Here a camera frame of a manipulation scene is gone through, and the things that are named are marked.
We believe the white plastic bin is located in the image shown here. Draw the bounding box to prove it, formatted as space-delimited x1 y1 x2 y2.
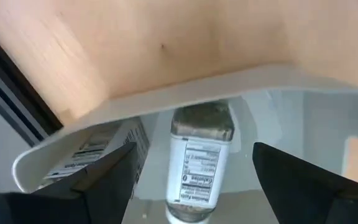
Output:
11 63 358 224

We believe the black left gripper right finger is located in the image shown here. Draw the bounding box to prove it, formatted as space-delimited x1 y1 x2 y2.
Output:
252 142 358 224

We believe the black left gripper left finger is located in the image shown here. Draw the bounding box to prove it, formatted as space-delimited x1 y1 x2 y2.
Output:
0 142 138 224

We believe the black aluminium table frame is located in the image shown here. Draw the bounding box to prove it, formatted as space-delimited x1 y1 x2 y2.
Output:
0 21 64 147

